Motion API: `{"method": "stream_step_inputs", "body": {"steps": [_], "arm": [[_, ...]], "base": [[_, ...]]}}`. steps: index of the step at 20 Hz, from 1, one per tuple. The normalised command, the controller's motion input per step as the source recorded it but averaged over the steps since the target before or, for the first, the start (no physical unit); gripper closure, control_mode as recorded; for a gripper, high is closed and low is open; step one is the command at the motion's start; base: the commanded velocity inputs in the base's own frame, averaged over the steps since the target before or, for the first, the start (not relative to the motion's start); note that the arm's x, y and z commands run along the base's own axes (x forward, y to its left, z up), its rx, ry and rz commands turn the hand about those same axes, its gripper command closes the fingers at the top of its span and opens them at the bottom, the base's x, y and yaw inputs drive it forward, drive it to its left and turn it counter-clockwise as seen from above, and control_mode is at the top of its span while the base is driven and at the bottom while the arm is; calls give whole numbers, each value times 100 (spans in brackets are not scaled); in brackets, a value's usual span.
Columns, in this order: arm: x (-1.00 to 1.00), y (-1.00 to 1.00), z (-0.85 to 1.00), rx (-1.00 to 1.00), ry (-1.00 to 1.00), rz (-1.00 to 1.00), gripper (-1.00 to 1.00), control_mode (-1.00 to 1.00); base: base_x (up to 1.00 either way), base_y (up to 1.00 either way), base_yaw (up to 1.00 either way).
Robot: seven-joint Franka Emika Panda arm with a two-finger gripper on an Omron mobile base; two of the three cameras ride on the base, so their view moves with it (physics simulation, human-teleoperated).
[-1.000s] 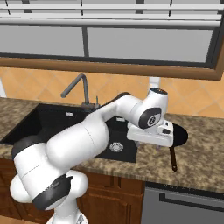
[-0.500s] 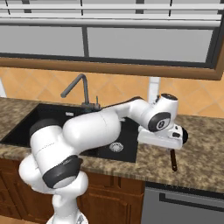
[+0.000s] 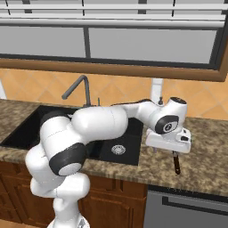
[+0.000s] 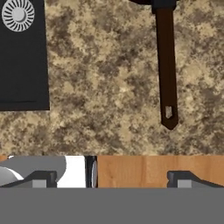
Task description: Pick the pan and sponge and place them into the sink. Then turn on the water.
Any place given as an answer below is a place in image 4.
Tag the wooden cupboard front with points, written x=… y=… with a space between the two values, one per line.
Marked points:
x=131 y=170

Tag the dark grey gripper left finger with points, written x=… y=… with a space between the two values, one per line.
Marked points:
x=43 y=178

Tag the black sink basin with drain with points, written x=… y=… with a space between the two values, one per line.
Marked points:
x=23 y=64

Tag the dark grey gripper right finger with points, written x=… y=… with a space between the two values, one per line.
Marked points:
x=179 y=178

